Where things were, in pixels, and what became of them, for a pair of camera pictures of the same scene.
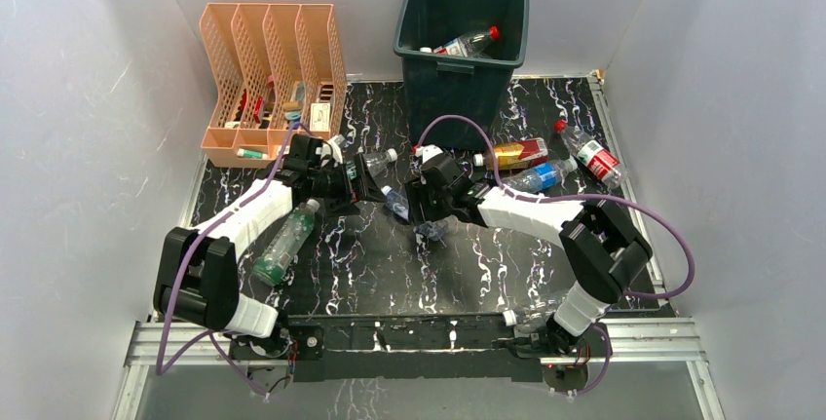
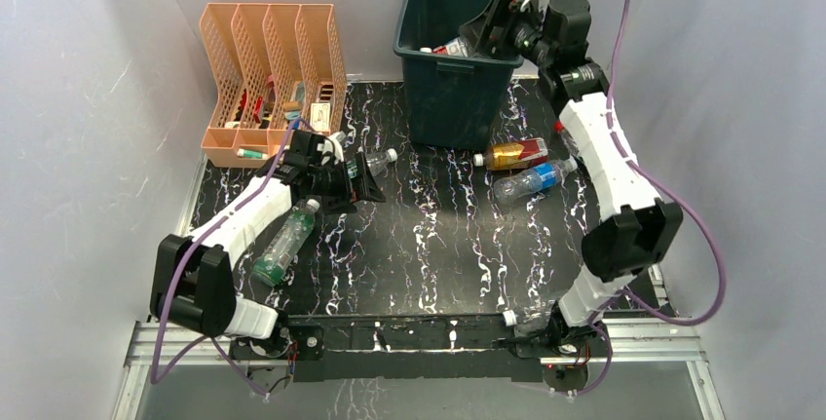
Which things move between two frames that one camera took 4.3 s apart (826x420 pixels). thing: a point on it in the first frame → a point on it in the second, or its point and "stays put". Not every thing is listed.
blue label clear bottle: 540,176 stays put
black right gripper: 418,193 → 475,32
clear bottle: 529,320 stays put
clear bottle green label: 377,163 stays put
